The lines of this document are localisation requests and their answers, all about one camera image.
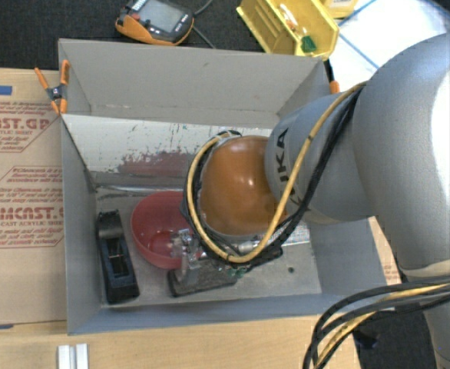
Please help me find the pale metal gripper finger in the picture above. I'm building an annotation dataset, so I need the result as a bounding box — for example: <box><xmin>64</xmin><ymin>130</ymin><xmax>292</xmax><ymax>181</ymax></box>
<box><xmin>170</xmin><ymin>228</ymin><xmax>194</xmax><ymax>260</ymax></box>
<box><xmin>177</xmin><ymin>250</ymin><xmax>203</xmax><ymax>284</ymax></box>

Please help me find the dark grey flat block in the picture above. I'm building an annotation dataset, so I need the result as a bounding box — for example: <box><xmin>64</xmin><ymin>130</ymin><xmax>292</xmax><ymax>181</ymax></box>
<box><xmin>167</xmin><ymin>258</ymin><xmax>239</xmax><ymax>298</ymax></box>

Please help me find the red plastic bowl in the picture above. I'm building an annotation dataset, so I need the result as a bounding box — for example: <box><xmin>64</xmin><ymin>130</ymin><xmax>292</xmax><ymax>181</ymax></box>
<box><xmin>130</xmin><ymin>190</ymin><xmax>207</xmax><ymax>271</ymax></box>

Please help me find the black tape dispenser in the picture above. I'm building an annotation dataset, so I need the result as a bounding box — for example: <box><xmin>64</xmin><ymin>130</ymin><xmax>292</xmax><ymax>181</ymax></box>
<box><xmin>94</xmin><ymin>209</ymin><xmax>141</xmax><ymax>305</ymax></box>

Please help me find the grey metal bin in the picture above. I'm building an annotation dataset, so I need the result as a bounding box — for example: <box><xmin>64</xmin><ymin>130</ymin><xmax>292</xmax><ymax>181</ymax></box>
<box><xmin>58</xmin><ymin>38</ymin><xmax>388</xmax><ymax>336</ymax></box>

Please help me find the brown cardboard board, red print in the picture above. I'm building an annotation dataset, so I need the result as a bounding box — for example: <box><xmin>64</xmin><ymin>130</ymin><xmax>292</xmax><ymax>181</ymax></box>
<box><xmin>0</xmin><ymin>66</ymin><xmax>69</xmax><ymax>331</ymax></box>

